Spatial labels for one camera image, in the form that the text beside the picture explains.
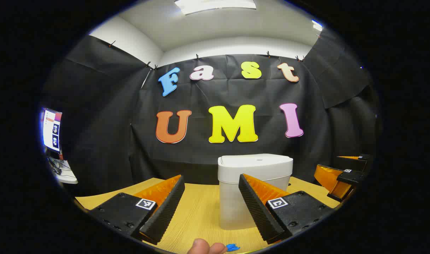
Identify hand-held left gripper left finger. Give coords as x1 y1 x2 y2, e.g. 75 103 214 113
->
89 175 186 246

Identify white side table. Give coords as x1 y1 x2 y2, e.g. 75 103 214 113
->
47 155 78 185

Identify wooden desktop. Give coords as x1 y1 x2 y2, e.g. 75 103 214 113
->
75 176 342 254

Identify black backdrop cloth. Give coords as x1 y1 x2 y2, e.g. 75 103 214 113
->
42 30 381 196

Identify computer monitor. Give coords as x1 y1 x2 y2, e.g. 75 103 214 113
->
41 108 63 153

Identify white desktop garbage bin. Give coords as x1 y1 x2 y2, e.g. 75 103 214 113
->
217 154 294 230

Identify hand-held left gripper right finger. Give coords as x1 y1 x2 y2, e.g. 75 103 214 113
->
238 173 337 244

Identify row of small cloth clips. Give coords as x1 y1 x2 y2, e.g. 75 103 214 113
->
108 40 305 69

